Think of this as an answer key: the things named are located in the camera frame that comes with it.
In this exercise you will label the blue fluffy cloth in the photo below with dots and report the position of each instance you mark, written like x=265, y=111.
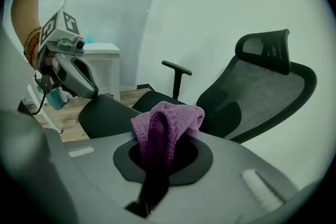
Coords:
x=89, y=40

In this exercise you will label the purple knitted cloth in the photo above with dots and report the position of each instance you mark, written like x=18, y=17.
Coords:
x=168, y=118

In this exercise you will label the person's left hand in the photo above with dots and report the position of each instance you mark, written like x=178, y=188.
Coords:
x=48, y=59

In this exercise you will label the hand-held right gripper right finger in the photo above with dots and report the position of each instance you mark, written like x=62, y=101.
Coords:
x=231, y=165

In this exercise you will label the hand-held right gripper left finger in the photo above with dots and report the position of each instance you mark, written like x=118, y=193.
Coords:
x=99, y=165

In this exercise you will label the black mesh office chair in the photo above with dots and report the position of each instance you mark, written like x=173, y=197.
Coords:
x=262, y=91

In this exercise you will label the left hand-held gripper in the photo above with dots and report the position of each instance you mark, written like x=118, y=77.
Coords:
x=59, y=26

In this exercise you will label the person's left forearm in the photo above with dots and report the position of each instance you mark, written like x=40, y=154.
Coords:
x=23, y=8

